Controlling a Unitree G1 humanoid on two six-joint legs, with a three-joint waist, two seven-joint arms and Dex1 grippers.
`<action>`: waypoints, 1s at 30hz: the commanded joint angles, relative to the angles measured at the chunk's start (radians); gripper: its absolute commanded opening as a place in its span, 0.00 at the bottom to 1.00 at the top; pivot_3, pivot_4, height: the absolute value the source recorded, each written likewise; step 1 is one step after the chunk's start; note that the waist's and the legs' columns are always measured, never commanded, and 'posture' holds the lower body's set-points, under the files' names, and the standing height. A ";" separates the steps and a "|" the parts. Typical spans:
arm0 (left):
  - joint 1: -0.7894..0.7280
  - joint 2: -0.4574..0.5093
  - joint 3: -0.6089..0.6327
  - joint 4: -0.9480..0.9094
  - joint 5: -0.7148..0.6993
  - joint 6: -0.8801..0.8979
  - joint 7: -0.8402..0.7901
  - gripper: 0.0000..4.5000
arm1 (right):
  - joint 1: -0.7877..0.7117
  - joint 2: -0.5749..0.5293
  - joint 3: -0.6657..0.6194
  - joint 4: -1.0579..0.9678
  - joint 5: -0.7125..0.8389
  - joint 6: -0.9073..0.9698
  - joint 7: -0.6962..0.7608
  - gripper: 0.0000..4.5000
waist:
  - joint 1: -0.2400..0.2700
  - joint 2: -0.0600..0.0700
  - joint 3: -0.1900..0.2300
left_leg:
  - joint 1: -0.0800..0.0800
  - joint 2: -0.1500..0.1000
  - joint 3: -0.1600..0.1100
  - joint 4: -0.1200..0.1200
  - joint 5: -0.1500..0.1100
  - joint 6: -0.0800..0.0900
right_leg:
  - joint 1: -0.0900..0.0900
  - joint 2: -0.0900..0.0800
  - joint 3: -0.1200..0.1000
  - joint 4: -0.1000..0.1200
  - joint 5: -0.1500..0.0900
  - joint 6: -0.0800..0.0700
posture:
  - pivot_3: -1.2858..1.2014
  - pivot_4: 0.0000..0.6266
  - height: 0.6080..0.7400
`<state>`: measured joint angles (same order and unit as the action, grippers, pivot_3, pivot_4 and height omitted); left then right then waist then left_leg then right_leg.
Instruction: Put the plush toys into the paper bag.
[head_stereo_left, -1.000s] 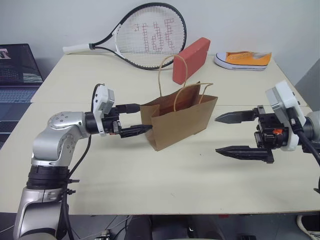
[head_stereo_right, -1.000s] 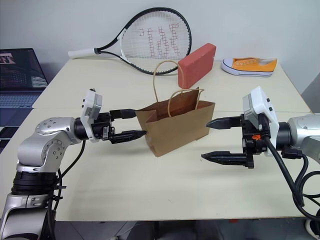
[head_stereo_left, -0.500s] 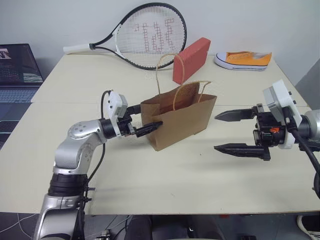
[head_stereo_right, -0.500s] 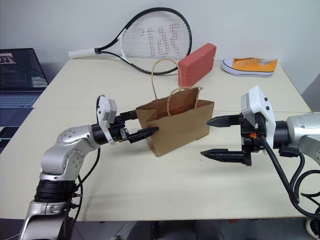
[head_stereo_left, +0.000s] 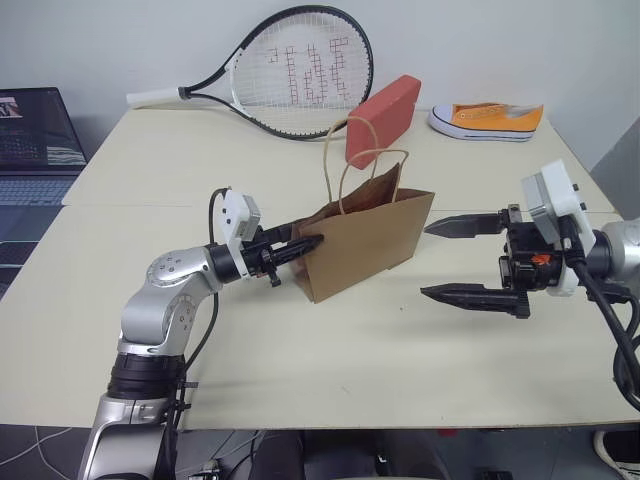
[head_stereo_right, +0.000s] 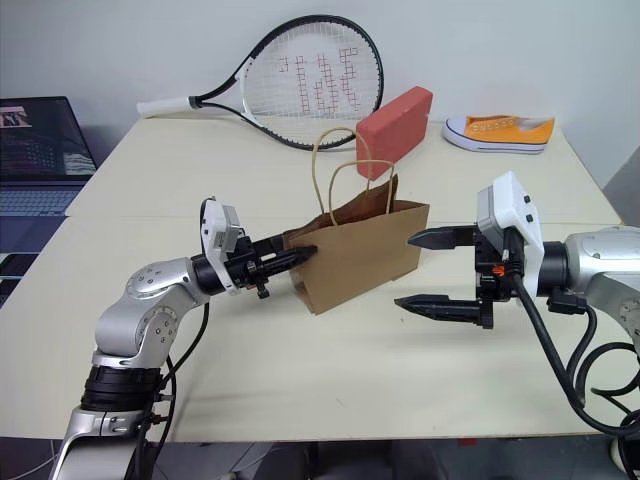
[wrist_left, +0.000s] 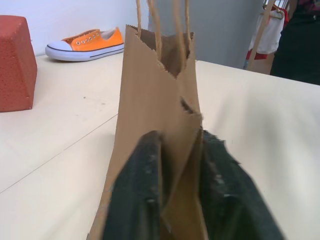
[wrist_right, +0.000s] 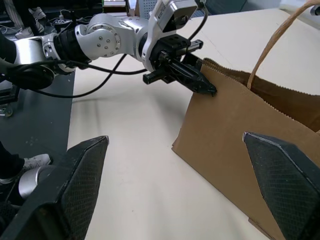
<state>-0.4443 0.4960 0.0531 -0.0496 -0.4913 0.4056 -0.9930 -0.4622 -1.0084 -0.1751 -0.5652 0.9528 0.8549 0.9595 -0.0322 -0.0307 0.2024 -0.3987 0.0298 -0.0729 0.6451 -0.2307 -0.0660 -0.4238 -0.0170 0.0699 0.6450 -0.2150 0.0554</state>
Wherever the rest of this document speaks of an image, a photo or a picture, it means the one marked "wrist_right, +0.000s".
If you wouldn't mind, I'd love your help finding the white bystander sneaker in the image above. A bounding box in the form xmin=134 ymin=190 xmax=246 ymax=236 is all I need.
xmin=22 ymin=153 xmax=54 ymax=172

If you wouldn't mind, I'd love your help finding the brown paper bag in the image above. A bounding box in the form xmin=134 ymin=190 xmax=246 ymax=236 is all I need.
xmin=171 ymin=0 xmax=320 ymax=240

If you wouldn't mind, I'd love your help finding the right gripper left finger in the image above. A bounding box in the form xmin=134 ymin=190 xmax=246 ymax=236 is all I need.
xmin=4 ymin=135 xmax=111 ymax=240

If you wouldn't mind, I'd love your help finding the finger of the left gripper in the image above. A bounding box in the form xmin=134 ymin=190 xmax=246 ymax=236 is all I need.
xmin=169 ymin=61 xmax=218 ymax=98
xmin=185 ymin=52 xmax=204 ymax=73

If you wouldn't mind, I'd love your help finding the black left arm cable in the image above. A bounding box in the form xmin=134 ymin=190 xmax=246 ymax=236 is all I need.
xmin=0 ymin=0 xmax=209 ymax=99

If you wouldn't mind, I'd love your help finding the silver robot body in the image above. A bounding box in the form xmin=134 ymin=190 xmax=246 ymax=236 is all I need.
xmin=17 ymin=165 xmax=55 ymax=200

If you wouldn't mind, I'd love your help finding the dark grey side table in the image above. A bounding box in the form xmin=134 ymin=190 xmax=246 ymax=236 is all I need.
xmin=0 ymin=68 xmax=77 ymax=161

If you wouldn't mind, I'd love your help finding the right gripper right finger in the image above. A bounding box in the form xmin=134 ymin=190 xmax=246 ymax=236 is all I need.
xmin=242 ymin=131 xmax=320 ymax=240

